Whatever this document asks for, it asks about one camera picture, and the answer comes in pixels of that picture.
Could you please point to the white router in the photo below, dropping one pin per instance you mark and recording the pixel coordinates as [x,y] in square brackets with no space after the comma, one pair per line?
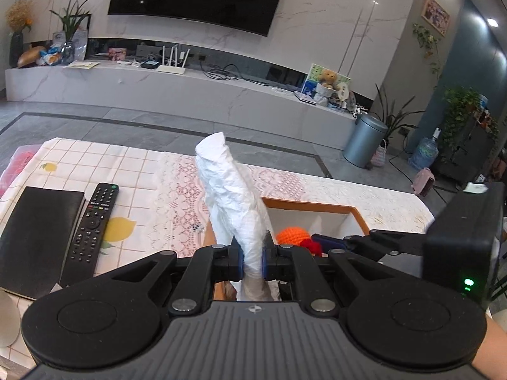
[172,67]

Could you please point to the brown teddy bear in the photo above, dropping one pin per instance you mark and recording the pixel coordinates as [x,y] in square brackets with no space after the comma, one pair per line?
[328,81]

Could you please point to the small woven basket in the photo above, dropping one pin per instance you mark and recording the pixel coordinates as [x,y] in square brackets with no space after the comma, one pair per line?
[378,156]

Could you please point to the black notebook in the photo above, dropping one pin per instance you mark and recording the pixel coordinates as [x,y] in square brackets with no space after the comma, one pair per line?
[35,241]

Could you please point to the round paper fan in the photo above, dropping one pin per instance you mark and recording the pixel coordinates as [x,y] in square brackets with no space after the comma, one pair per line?
[343,90]

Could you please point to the person's right forearm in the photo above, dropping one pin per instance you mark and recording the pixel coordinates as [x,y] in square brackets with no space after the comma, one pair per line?
[495,348]

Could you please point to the black remote control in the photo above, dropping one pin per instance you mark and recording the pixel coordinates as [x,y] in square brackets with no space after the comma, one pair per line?
[93,229]

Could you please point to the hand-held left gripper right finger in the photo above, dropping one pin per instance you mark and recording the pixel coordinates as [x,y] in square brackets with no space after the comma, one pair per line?
[267,263]

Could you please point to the white towel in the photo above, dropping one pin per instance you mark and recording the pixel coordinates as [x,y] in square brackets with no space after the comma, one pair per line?
[233,198]

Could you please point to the pink box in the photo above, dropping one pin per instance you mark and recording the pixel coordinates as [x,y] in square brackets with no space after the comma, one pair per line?
[117,54]

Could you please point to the lemon print checked tablecloth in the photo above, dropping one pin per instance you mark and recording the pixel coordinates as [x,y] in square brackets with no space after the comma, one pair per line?
[79,162]

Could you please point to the pink space heater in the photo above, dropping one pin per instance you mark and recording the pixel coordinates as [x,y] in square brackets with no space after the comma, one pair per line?
[423,182]

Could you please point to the green plant in glass vase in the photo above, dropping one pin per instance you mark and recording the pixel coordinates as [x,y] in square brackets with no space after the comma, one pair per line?
[71,27]

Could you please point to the grey trash can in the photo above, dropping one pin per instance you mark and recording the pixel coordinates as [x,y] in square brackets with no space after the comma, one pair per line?
[362,142]

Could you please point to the tall leafy floor plant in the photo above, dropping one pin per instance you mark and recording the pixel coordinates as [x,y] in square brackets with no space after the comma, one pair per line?
[396,116]

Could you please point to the trailing green pothos plant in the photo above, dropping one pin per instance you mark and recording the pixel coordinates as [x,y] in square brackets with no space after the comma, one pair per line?
[461,107]

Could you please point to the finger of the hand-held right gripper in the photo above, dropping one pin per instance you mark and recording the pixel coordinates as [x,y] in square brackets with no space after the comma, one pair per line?
[326,240]
[396,236]

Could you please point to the red and orange box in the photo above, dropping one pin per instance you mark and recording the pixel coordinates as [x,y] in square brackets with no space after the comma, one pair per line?
[301,221]

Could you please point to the pink plastic item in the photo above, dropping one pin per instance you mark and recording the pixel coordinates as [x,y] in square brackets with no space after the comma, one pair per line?
[18,164]

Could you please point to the black cabinet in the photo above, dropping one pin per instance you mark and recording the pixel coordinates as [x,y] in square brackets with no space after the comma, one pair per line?
[471,154]

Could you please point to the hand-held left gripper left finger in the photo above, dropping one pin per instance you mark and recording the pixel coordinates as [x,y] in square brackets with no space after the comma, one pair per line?
[237,263]

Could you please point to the orange crochet flower ball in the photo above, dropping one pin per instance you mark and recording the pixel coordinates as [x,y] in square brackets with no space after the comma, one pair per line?
[289,236]

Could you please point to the green picture board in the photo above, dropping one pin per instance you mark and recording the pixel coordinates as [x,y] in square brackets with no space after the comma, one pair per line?
[313,77]

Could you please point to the dried flowers in dark vase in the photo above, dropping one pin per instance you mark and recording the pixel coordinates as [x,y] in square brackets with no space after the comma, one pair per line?
[18,31]

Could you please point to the marble tv console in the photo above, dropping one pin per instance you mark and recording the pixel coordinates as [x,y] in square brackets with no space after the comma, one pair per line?
[158,91]

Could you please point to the blue water jug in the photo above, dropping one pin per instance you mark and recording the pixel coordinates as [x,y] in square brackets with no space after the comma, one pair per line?
[424,152]

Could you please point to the hanging vine plant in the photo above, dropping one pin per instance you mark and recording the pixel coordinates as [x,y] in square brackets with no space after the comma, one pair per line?
[427,43]

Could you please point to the framed wall picture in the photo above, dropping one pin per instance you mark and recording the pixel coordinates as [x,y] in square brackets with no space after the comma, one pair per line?
[435,14]

